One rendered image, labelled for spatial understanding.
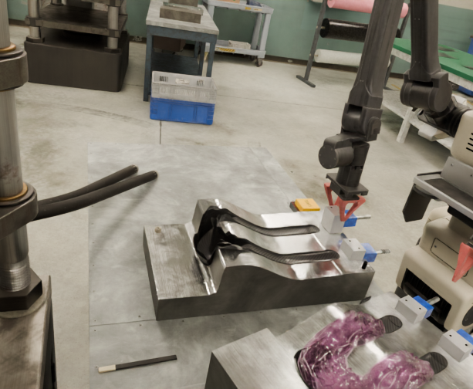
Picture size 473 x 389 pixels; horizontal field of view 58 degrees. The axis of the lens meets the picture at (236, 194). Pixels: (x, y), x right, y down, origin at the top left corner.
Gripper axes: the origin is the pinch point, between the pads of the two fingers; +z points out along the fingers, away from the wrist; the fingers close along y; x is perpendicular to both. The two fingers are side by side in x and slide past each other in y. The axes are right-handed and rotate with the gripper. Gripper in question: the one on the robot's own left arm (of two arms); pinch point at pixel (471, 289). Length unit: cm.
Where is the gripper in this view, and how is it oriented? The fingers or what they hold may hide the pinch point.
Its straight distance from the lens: 94.3
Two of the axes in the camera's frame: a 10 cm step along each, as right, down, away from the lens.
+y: 4.7, 5.0, -7.3
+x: 7.1, 2.9, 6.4
